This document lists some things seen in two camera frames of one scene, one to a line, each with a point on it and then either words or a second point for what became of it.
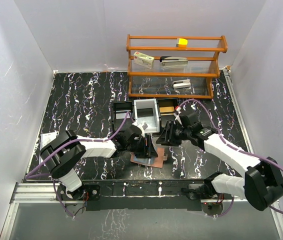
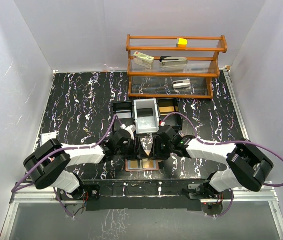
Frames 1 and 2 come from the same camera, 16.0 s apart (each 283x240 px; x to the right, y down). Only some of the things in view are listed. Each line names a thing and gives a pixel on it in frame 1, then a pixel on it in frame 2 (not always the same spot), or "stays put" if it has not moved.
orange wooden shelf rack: [172, 66] stays put
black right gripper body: [180, 131] → [161, 145]
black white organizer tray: [154, 113] stays put
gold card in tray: [165, 109] stays put
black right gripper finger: [174, 142] → [160, 154]
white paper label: [46, 138] stays put
